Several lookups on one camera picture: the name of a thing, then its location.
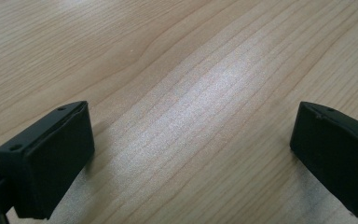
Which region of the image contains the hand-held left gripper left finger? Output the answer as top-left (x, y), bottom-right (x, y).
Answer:
top-left (0, 100), bottom-right (95, 220)

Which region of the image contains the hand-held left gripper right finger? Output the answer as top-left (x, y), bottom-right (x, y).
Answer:
top-left (289, 101), bottom-right (358, 220)

